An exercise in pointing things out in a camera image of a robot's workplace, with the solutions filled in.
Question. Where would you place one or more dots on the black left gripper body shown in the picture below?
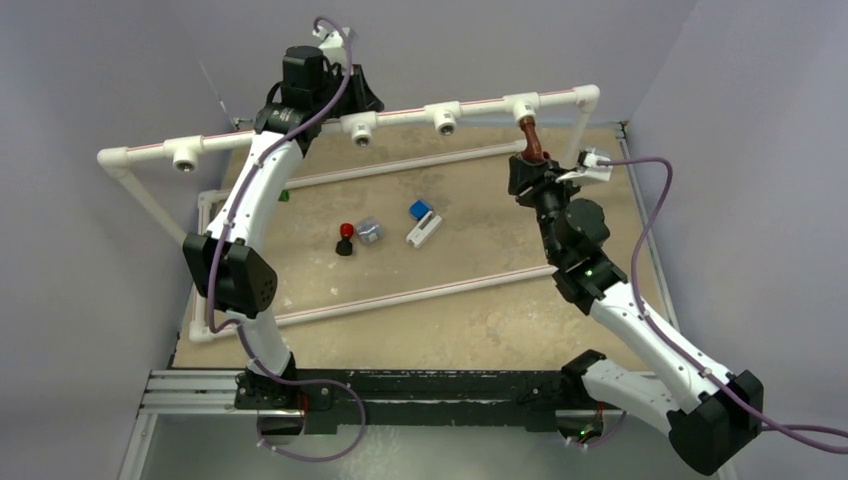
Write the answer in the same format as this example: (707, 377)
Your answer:
(355, 97)

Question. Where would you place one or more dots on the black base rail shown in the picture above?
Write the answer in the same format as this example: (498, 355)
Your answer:
(534, 400)

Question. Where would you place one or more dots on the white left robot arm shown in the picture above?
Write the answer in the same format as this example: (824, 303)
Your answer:
(225, 261)

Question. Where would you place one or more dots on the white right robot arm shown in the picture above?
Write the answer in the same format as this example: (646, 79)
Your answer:
(707, 412)

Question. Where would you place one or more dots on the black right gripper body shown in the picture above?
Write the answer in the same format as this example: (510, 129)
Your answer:
(548, 196)

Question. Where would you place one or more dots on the aluminium frame rail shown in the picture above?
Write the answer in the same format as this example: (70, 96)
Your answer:
(187, 427)

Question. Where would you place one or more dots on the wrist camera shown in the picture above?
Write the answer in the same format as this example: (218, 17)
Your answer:
(592, 168)
(332, 44)

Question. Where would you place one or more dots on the white PVC pipe frame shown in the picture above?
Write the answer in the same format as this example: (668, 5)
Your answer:
(184, 151)

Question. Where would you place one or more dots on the blue and white faucet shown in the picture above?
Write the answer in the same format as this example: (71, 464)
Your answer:
(427, 222)

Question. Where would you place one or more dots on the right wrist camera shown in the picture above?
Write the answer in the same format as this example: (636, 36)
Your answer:
(592, 168)

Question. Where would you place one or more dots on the clear grey faucet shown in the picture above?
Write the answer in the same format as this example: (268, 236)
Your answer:
(369, 230)

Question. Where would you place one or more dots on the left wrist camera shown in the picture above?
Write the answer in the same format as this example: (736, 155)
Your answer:
(332, 44)

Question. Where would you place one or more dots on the red and black faucet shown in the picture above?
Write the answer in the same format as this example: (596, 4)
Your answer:
(344, 247)

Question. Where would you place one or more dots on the brown copper faucet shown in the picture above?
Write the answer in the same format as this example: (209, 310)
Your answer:
(533, 152)

